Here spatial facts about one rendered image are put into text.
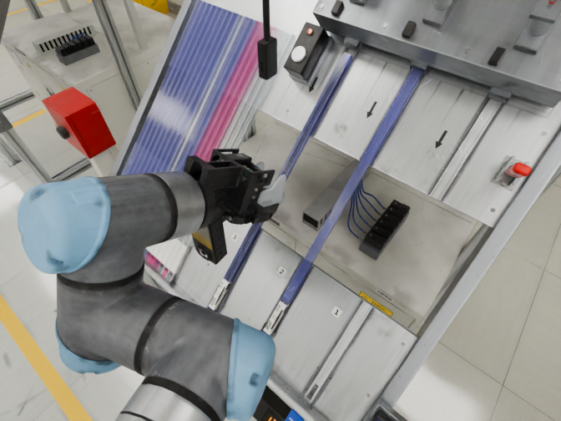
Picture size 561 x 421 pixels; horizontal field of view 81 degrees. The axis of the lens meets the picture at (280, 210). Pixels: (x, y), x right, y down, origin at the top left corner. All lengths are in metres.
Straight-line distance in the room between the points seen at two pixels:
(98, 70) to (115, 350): 1.40
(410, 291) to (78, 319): 0.66
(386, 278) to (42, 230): 0.69
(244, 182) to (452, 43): 0.31
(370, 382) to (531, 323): 1.23
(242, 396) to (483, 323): 1.39
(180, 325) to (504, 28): 0.48
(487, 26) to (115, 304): 0.51
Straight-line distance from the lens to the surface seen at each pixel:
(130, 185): 0.33
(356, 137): 0.54
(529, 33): 0.50
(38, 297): 1.76
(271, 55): 0.44
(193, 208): 0.36
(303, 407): 0.59
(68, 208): 0.30
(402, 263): 0.85
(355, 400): 0.58
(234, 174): 0.41
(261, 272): 0.58
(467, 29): 0.51
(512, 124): 0.53
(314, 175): 0.98
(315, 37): 0.57
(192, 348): 0.30
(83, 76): 1.62
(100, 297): 0.34
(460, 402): 1.47
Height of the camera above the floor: 1.32
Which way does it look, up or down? 52 degrees down
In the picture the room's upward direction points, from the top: straight up
